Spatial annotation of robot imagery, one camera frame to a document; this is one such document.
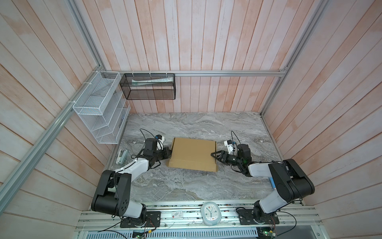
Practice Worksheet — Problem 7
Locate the white wire mesh shelf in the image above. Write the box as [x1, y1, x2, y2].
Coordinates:
[73, 71, 131, 144]

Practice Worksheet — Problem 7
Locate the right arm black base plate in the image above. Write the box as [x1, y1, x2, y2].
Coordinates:
[235, 207, 280, 225]

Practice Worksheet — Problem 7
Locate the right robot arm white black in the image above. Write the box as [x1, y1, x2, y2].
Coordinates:
[211, 144, 315, 223]

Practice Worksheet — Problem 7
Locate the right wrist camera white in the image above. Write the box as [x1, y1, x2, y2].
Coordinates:
[224, 139, 235, 155]

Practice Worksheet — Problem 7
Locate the white round clock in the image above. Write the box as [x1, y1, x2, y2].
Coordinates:
[201, 202, 222, 226]

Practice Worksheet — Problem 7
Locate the white paper in basket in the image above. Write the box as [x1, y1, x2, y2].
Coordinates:
[131, 77, 174, 87]

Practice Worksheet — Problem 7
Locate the coloured marker pen pack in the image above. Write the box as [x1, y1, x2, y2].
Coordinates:
[269, 177, 276, 190]

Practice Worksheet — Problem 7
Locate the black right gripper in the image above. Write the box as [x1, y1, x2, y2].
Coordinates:
[211, 150, 242, 167]

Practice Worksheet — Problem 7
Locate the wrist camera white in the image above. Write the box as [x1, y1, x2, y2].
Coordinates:
[155, 134, 165, 148]
[224, 139, 235, 155]

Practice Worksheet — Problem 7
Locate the white small stapler device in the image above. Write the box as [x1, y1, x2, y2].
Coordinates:
[115, 149, 128, 165]

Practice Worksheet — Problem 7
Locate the black wire mesh basket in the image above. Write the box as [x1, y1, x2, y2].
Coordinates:
[119, 73, 177, 101]

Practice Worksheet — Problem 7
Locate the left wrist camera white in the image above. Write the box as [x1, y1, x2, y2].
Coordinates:
[155, 134, 165, 148]

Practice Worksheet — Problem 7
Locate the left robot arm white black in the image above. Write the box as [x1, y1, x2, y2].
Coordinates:
[91, 135, 172, 219]

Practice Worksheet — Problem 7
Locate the brown cardboard box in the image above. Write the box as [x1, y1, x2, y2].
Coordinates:
[167, 137, 218, 172]

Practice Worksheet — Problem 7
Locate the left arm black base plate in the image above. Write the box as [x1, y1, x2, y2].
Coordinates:
[120, 211, 161, 228]

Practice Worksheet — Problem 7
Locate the small white label tag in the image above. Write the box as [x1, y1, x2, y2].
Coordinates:
[172, 211, 183, 219]

